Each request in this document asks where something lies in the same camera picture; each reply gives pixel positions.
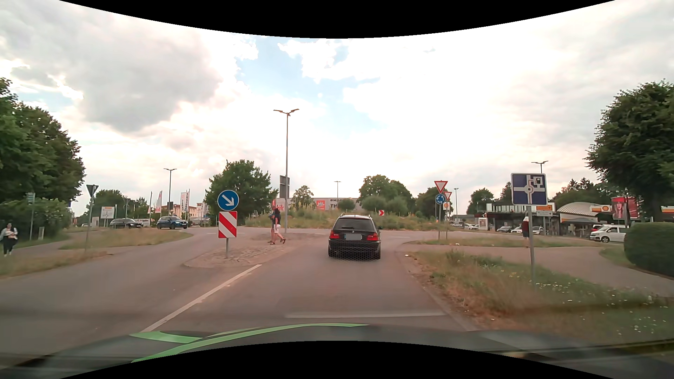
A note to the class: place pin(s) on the building with red sign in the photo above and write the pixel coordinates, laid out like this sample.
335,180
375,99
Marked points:
329,203

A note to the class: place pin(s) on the overgrown roundabout island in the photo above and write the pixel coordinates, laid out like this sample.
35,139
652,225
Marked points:
337,221

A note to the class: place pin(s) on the black estate car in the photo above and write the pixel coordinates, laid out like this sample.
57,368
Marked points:
354,237

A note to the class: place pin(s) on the grey sign back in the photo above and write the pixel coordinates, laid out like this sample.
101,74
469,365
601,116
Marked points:
284,189

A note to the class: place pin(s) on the group of trees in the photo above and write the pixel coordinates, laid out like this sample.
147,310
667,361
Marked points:
395,197

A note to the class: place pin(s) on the group of people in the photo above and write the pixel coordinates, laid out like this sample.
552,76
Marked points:
276,226

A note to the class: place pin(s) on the grey asphalt road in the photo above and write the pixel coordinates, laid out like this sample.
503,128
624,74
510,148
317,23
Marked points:
316,284

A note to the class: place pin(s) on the give way sign with blue disc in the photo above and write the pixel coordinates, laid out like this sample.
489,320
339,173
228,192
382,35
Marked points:
440,196

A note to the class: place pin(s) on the blue arrow sign with striped board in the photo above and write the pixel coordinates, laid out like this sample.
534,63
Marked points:
227,221

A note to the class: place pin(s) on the cobbled traffic island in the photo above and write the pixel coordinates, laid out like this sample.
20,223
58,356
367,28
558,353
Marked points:
237,253

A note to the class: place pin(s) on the row of flags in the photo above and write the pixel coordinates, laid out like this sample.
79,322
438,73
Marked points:
174,202

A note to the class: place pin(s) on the blue car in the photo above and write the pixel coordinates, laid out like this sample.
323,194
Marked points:
171,222

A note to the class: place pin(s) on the row of parked cars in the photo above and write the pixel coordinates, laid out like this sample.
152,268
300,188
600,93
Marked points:
505,228

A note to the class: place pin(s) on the grass verge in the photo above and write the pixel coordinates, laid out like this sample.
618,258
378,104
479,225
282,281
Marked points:
121,238
495,284

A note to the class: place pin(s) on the blue roundabout direction sign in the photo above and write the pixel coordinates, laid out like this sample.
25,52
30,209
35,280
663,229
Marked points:
529,190

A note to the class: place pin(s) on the car's own bonnet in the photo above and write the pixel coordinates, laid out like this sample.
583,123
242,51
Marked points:
474,345

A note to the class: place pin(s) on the dark car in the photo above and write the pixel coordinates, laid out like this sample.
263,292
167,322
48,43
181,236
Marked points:
125,223

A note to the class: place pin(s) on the petrol station building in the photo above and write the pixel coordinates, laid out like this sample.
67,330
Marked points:
558,213

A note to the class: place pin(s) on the paved footpath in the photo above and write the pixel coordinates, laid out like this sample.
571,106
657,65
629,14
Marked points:
568,260
37,250

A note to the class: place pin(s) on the give way sign back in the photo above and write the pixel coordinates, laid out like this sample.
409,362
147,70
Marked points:
90,210

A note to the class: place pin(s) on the white car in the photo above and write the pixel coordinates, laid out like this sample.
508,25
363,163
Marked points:
608,233

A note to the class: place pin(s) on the large green tree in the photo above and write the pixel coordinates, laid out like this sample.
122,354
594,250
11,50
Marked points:
637,142

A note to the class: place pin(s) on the street name sign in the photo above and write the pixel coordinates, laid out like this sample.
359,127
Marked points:
30,208

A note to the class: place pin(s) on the large green trees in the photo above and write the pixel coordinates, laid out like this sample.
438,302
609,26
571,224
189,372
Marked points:
31,152

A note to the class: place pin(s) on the trimmed green hedge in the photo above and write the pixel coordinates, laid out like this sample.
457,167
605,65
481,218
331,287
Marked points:
650,247

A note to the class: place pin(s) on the person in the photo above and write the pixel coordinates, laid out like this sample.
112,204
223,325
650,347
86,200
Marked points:
9,238

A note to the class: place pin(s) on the tall double lamp post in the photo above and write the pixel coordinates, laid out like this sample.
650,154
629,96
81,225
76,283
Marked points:
286,168

